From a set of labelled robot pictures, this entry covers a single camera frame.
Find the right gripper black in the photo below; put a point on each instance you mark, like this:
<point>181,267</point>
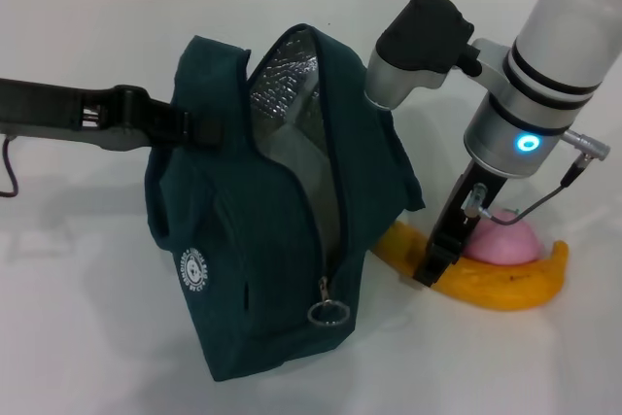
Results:
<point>454,225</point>

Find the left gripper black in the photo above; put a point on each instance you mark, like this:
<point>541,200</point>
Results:
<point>58,111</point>

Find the pink toy peach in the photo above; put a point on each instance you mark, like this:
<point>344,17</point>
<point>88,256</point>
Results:
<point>510,245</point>

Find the yellow banana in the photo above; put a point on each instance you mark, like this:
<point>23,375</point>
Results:
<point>510,288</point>

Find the clear food container blue rim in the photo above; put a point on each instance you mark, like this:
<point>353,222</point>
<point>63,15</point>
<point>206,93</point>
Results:
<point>301,162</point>

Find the dark teal lunch bag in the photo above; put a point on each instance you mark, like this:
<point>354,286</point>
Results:
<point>272,250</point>

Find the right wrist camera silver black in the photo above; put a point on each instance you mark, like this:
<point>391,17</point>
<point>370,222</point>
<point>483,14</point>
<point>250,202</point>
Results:
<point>418,45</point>

